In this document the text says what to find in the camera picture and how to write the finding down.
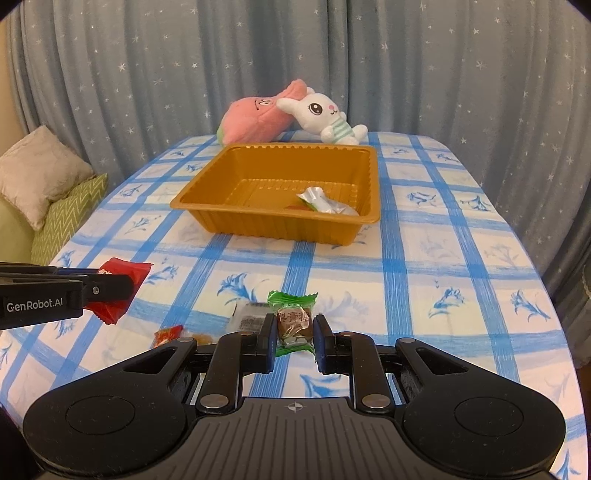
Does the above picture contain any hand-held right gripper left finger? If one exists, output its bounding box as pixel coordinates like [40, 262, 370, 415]
[134, 315, 279, 415]

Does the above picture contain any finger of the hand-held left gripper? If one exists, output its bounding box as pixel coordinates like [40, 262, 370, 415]
[0, 261, 101, 277]
[0, 271, 136, 308]

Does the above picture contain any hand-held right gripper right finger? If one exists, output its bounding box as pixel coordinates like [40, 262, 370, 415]
[314, 315, 465, 414]

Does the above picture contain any green candy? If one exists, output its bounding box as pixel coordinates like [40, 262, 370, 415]
[267, 290, 319, 358]

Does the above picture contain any dark snack packet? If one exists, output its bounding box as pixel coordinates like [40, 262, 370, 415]
[231, 302, 271, 334]

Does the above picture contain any large red snack packet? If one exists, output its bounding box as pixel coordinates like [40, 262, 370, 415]
[85, 258, 154, 326]

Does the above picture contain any small red candy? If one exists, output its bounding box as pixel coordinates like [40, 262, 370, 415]
[154, 324, 185, 347]

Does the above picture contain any silver snack wrapper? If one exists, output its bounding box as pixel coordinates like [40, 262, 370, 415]
[296, 186, 360, 217]

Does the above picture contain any orange plastic tray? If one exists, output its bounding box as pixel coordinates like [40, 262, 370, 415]
[170, 144, 382, 245]

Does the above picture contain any green sofa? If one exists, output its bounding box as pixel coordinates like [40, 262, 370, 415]
[0, 196, 35, 265]

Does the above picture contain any green zigzag pillow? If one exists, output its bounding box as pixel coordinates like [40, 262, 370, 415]
[30, 173, 109, 266]

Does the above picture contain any beige pillow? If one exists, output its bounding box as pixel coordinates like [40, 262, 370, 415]
[0, 126, 94, 232]

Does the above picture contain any blue checked floral tablecloth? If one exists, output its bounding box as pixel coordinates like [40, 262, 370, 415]
[0, 130, 587, 480]

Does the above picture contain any blue starry curtain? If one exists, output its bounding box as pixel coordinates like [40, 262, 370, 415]
[0, 0, 591, 370]

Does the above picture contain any pink plush toy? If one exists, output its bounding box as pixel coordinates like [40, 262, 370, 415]
[217, 79, 308, 146]

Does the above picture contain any white rabbit plush toy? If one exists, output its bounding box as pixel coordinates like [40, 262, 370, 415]
[276, 88, 369, 146]

